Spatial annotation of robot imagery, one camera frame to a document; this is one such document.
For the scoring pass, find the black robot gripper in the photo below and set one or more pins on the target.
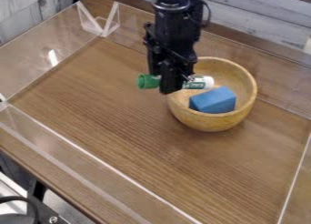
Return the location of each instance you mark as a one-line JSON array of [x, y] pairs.
[[170, 42]]

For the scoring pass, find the green and white marker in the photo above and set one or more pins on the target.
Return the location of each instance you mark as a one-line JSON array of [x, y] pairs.
[[195, 82]]

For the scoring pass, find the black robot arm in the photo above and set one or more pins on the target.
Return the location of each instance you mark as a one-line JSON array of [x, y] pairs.
[[178, 11]]

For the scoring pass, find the brown wooden bowl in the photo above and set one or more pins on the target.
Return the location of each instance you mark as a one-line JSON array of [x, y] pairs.
[[228, 75]]

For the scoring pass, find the blue rectangular block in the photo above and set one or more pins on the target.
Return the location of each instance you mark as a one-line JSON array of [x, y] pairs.
[[215, 102]]

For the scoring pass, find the black table leg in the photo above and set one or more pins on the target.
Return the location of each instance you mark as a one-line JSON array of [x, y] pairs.
[[38, 190]]

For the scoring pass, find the clear acrylic tray wall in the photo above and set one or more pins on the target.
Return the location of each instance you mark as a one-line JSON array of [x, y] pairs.
[[105, 146]]

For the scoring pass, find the black metal bracket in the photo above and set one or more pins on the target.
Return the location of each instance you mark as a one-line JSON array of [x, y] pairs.
[[42, 214]]

